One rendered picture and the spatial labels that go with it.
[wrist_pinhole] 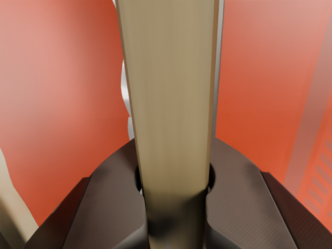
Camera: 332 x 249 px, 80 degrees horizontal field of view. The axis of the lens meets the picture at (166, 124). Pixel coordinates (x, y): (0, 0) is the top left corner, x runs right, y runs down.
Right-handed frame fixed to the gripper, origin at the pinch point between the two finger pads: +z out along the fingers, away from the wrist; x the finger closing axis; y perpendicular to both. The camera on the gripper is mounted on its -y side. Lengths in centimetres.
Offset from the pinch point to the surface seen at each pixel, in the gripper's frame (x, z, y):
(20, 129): -14.2, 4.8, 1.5
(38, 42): -9.9, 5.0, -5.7
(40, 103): -11.4, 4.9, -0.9
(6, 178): -17.9, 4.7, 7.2
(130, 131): -3.9, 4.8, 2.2
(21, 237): -20.1, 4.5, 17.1
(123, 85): -4.0, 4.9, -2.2
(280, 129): 9.7, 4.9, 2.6
